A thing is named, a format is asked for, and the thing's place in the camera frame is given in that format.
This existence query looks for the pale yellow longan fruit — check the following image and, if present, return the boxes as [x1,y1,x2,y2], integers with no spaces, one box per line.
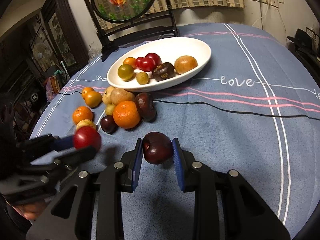
[76,119,96,130]

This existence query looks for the small orange tangerine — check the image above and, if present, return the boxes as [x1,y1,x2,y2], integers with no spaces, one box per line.
[72,106,93,125]

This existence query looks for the dark purple plum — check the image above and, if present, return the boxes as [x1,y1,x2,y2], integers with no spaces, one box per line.
[100,115,118,134]

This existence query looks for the large orange tangerine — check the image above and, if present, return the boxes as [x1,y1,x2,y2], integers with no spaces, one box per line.
[113,101,140,129]

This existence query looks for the small orange fruit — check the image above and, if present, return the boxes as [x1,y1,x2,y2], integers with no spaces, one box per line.
[81,87,94,99]

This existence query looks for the tan brown pear fruit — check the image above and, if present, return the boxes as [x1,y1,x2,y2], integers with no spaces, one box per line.
[111,88,135,105]

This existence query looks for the dark maroon fruit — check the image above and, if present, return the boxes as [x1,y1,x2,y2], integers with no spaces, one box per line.
[135,93,157,122]

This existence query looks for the small yellow-green fruit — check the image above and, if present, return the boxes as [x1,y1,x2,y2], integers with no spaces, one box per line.
[136,72,149,85]

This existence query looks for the large yellow-brown round fruit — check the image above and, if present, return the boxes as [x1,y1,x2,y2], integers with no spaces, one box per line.
[174,55,198,74]

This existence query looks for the red apple-like fruit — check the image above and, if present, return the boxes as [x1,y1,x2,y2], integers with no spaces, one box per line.
[143,132,174,165]

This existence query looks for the pale tan small fruit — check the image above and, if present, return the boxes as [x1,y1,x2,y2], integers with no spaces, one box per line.
[102,86,115,105]

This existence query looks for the blue striped tablecloth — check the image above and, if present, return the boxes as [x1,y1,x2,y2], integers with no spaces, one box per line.
[31,23,319,239]

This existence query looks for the white electric fan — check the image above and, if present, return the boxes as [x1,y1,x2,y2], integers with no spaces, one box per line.
[33,43,52,63]

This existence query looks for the green-yellow tomato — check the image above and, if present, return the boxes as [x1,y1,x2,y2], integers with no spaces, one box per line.
[118,64,135,81]

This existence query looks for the orange cherry tomato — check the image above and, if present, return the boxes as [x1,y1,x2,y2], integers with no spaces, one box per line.
[123,57,137,69]

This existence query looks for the dark brown mangosteen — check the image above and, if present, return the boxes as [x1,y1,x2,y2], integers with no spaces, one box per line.
[152,62,175,81]

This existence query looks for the dark red cherry tomato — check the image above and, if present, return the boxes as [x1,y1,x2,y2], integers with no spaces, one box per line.
[145,53,162,66]

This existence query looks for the white oval plate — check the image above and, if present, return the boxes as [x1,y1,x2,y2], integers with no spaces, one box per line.
[106,37,212,92]

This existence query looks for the dark framed painting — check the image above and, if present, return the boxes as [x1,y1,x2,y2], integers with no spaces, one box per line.
[41,0,89,76]

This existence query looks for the round goldfish screen ornament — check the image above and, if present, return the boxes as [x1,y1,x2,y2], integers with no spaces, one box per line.
[84,0,180,61]

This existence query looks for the white power cable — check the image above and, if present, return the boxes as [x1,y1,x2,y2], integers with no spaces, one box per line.
[251,3,271,28]

